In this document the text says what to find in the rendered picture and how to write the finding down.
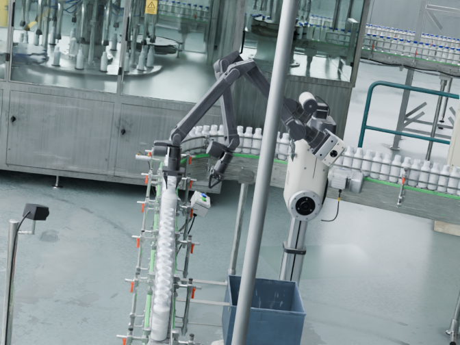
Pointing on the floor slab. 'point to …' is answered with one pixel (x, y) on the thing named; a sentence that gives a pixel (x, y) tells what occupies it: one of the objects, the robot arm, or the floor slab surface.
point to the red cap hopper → (413, 74)
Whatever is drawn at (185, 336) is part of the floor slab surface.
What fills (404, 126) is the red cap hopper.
